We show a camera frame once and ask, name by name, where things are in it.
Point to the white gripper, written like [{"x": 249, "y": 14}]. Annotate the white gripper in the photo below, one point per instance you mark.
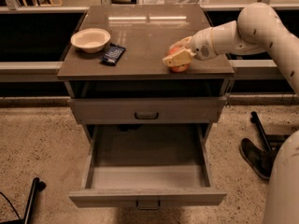
[{"x": 201, "y": 46}]

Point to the red apple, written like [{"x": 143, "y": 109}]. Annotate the red apple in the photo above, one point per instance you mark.
[{"x": 177, "y": 69}]

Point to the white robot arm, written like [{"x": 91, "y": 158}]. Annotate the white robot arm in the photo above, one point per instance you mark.
[{"x": 258, "y": 28}]

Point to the closed grey top drawer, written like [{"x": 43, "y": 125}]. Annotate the closed grey top drawer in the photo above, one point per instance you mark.
[{"x": 147, "y": 110}]

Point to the grey drawer cabinet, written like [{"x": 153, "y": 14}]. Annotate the grey drawer cabinet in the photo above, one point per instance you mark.
[{"x": 146, "y": 31}]

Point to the open grey middle drawer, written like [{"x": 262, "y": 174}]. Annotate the open grey middle drawer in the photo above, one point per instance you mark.
[{"x": 147, "y": 167}]

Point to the blue snack packet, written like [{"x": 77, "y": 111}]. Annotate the blue snack packet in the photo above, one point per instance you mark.
[{"x": 112, "y": 55}]

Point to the metal railing beam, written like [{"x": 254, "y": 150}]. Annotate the metal railing beam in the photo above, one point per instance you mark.
[{"x": 47, "y": 71}]

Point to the white paper bowl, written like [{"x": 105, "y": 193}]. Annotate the white paper bowl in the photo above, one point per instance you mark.
[{"x": 90, "y": 40}]

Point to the black stand leg right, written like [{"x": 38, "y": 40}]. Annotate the black stand leg right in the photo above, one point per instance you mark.
[{"x": 270, "y": 141}]

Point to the black stand leg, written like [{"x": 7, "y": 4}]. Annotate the black stand leg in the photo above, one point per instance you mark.
[
  {"x": 37, "y": 186},
  {"x": 270, "y": 141}
]

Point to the black shoe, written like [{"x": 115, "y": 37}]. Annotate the black shoe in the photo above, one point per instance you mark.
[{"x": 260, "y": 161}]

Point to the black stand leg left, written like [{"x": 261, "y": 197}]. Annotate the black stand leg left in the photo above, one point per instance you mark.
[{"x": 37, "y": 186}]

